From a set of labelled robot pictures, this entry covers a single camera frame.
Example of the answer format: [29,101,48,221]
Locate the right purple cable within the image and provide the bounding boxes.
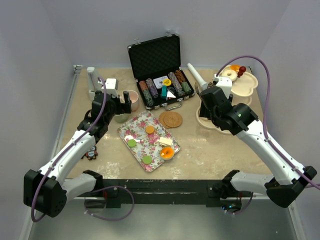
[215,55,320,216]

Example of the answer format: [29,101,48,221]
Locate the green macaron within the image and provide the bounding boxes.
[142,155,152,165]
[127,139,137,148]

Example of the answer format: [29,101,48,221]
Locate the metal tongs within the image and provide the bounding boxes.
[194,82,202,96]

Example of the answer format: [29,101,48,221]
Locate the green ceramic cup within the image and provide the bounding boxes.
[113,113,131,123]

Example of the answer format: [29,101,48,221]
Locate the white wafer bar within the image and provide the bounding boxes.
[157,137,173,147]

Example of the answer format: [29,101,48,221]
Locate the floral serving tray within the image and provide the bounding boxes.
[117,111,181,173]

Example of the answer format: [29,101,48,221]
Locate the cream three-tier cake stand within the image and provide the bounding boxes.
[195,65,259,135]

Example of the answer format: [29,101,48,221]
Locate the pink ceramic cup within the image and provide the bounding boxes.
[127,90,140,112]

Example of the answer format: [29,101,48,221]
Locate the owl figurine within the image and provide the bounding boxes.
[82,145,98,161]

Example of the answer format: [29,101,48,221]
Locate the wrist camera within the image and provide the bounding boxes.
[98,77,119,97]
[213,74,232,99]

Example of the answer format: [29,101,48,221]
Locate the chocolate layered cake slice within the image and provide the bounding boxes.
[207,82,216,89]

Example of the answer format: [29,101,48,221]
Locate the black base frame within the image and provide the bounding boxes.
[81,179,251,208]

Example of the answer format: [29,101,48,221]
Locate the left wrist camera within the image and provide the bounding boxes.
[98,77,119,97]

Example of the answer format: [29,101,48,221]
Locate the woven rattan coaster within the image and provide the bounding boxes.
[163,111,183,128]
[158,112,168,128]

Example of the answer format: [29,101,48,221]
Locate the orange round biscuit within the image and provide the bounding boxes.
[145,125,155,135]

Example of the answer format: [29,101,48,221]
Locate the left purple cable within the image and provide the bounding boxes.
[30,76,108,223]

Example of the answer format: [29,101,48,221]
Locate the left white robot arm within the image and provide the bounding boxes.
[23,91,132,218]

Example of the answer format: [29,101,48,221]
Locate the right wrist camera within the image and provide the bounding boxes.
[213,74,232,99]

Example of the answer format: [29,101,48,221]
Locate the white glazed donut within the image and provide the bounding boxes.
[220,69,238,82]

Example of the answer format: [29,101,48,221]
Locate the white clamp device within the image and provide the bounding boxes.
[86,67,102,101]

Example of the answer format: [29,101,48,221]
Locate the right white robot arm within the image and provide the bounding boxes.
[198,86,317,208]

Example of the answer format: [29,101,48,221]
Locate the purple cable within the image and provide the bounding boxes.
[30,76,108,223]
[215,55,320,216]

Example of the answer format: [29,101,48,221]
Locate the orange glazed donut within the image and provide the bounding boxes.
[229,64,241,72]

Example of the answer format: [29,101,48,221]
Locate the black poker chip case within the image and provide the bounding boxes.
[127,34,195,111]

